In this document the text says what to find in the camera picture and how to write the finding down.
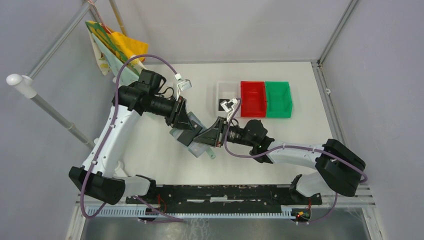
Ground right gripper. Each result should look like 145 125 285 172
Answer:
193 116 255 147

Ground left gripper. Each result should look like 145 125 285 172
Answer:
145 94 196 133

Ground dark grey credit card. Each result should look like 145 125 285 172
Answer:
177 120 204 147

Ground black credit card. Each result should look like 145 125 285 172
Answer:
218 98 231 112

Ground green leather card holder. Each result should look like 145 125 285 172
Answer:
169 112 216 160

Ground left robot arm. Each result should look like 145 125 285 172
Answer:
68 70 201 205

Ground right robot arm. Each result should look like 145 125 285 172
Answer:
193 117 368 204

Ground clear plastic bin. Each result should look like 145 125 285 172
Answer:
213 81 241 117

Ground red plastic bin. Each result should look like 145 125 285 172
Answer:
240 81 267 118

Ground green plastic bin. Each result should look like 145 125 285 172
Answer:
265 81 293 119

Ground patterned cloth bags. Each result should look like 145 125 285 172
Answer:
85 20 149 77

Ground white pipe pole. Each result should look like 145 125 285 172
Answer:
6 73 95 149

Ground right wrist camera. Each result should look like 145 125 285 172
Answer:
226 97 240 122

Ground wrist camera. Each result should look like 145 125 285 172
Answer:
174 73 192 99
226 97 240 122

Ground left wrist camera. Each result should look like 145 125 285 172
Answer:
174 73 192 99

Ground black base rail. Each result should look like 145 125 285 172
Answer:
142 184 323 214

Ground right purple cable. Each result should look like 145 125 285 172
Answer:
223 99 369 224

